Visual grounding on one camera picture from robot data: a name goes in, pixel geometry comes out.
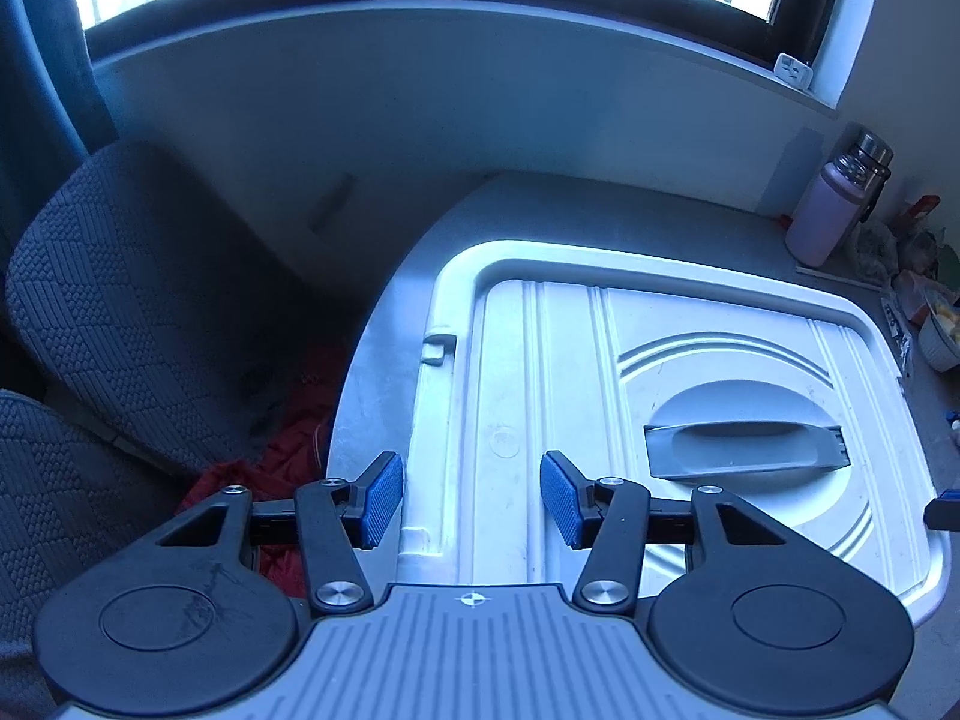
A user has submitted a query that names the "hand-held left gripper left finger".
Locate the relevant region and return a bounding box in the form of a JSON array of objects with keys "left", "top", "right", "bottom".
[{"left": 154, "top": 450, "right": 407, "bottom": 613}]

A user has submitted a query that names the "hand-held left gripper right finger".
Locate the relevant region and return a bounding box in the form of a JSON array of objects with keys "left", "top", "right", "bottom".
[{"left": 540, "top": 450, "right": 797, "bottom": 611}]

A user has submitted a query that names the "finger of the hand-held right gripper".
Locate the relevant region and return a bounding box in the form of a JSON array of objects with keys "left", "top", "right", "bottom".
[{"left": 923, "top": 491, "right": 960, "bottom": 534}]

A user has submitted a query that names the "white storage bin lid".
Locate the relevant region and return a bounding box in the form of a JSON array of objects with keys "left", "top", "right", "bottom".
[{"left": 397, "top": 239, "right": 950, "bottom": 610}]

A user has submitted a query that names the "red puffer jacket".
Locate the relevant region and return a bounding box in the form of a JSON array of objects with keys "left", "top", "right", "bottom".
[{"left": 175, "top": 343, "right": 355, "bottom": 602}]

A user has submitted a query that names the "white ceramic bowl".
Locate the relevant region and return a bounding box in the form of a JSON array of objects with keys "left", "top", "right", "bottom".
[{"left": 920, "top": 300, "right": 960, "bottom": 373}]

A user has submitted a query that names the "crumpled white sachet packet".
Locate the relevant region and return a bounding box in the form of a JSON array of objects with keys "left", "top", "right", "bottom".
[{"left": 880, "top": 292, "right": 914, "bottom": 377}]

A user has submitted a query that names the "grey knit-covered chair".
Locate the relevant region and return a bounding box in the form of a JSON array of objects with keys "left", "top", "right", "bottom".
[
  {"left": 3, "top": 139, "right": 355, "bottom": 482},
  {"left": 0, "top": 388, "right": 250, "bottom": 720}
]

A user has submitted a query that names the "pink water bottle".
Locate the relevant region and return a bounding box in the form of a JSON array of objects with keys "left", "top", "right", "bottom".
[{"left": 784, "top": 157, "right": 864, "bottom": 268}]

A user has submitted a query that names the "stainless steel thermos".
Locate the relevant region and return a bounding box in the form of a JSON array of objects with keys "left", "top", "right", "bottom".
[{"left": 839, "top": 127, "right": 896, "bottom": 227}]

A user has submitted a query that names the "small white sill device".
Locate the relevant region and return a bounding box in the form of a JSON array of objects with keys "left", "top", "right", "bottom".
[{"left": 774, "top": 52, "right": 815, "bottom": 92}]

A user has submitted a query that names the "blue curtain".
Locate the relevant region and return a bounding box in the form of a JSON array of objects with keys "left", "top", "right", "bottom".
[{"left": 0, "top": 0, "right": 115, "bottom": 190}]

